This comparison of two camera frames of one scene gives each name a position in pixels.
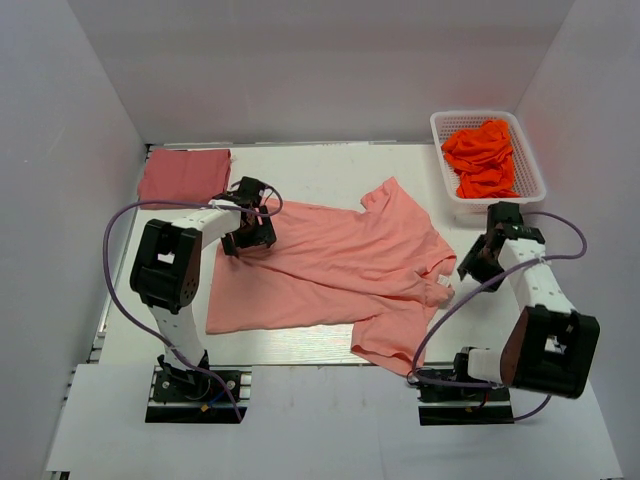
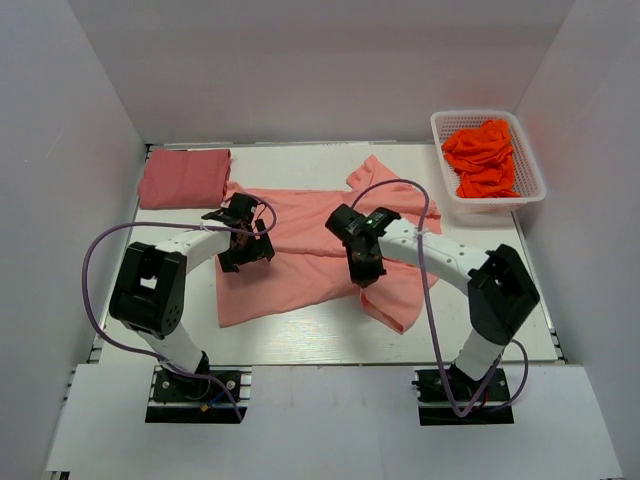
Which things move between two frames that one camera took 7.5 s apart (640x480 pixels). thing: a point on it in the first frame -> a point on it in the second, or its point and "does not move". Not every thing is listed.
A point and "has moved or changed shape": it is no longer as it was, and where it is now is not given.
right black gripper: (470, 264) -> (364, 277)
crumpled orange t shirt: (482, 161) does not move
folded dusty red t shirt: (183, 175) does not move
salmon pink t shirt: (375, 265) has moved or changed shape
